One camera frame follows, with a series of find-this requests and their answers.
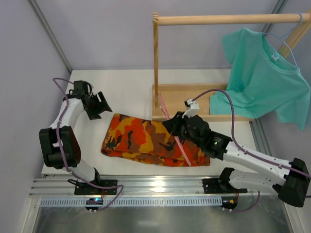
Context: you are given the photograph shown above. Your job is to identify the pink plastic hanger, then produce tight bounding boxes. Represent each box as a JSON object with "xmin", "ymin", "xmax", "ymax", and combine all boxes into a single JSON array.
[{"xmin": 158, "ymin": 93, "xmax": 192, "ymax": 167}]

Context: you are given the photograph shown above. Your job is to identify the orange camouflage trousers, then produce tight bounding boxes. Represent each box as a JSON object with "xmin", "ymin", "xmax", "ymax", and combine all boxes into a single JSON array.
[{"xmin": 101, "ymin": 113, "xmax": 211, "ymax": 167}]

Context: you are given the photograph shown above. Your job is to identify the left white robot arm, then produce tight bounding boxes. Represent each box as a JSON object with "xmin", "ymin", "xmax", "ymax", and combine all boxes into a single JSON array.
[{"xmin": 39, "ymin": 78, "xmax": 112, "ymax": 188}]

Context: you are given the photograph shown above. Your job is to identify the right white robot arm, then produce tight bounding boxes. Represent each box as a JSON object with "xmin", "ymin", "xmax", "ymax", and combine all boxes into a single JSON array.
[{"xmin": 162, "ymin": 112, "xmax": 311, "ymax": 208}]

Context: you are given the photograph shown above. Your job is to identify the wooden clothes rack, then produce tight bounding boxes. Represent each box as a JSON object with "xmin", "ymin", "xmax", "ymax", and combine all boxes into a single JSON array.
[{"xmin": 152, "ymin": 11, "xmax": 311, "ymax": 122}]

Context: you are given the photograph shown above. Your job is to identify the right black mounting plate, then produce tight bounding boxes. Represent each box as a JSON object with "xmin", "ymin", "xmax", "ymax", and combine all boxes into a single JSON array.
[{"xmin": 202, "ymin": 178, "xmax": 248, "ymax": 194}]

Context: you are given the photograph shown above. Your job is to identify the black mounting plate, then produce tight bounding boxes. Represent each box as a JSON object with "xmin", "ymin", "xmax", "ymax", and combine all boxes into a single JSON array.
[
  {"xmin": 202, "ymin": 178, "xmax": 248, "ymax": 194},
  {"xmin": 74, "ymin": 179, "xmax": 118, "ymax": 196}
]

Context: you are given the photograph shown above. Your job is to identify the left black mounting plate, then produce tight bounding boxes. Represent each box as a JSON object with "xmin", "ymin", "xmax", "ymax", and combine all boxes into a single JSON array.
[{"xmin": 74, "ymin": 179, "xmax": 118, "ymax": 196}]

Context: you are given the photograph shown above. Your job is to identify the teal t-shirt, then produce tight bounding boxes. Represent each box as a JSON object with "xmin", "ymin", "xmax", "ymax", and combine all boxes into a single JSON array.
[{"xmin": 210, "ymin": 28, "xmax": 311, "ymax": 130}]

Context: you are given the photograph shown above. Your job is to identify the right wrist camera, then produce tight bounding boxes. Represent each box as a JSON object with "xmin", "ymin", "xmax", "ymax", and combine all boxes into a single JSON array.
[{"xmin": 182, "ymin": 99, "xmax": 200, "ymax": 118}]

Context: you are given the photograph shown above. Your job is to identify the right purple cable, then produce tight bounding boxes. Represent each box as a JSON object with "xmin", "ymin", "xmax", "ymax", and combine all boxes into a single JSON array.
[{"xmin": 188, "ymin": 89, "xmax": 311, "ymax": 212}]

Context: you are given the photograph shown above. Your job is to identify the slotted cable duct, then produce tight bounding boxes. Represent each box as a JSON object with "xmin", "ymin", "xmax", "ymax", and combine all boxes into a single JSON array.
[{"xmin": 40, "ymin": 196, "xmax": 222, "ymax": 208}]

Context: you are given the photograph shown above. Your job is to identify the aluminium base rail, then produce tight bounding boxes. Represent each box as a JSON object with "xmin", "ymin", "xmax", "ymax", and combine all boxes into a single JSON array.
[{"xmin": 29, "ymin": 172, "xmax": 277, "ymax": 198}]

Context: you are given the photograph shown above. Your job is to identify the light blue wire hanger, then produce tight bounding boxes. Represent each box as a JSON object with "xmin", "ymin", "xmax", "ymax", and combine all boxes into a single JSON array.
[{"xmin": 262, "ymin": 12, "xmax": 304, "ymax": 69}]

